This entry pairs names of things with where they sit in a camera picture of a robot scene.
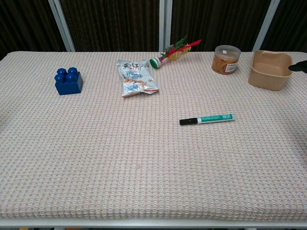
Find blue toy building block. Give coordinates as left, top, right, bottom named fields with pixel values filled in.
left=54, top=67, right=83, bottom=96

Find white table frame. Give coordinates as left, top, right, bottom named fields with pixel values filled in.
left=0, top=217, right=307, bottom=229

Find pink woven tablecloth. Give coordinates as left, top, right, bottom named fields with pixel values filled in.
left=0, top=51, right=307, bottom=220

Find colourful feather shuttlecock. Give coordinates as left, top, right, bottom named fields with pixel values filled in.
left=149, top=34, right=202, bottom=70

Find silver snack bag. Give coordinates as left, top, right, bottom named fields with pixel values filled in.
left=116, top=59, right=161, bottom=98

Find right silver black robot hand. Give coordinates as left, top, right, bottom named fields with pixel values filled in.
left=288, top=60, right=307, bottom=72

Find grey aluminium partition post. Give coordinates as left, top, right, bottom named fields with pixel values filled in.
left=251, top=0, right=281, bottom=52
left=158, top=0, right=173, bottom=52
left=47, top=0, right=76, bottom=52

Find clear jar of rubber bands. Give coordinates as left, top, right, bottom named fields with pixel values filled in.
left=211, top=45, right=242, bottom=75

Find green white marker pen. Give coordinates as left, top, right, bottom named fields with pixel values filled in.
left=196, top=113, right=237, bottom=125

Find black marker cap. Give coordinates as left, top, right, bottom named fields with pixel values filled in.
left=179, top=117, right=198, bottom=126

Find tan rectangular bowl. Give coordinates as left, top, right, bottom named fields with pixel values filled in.
left=248, top=50, right=294, bottom=92

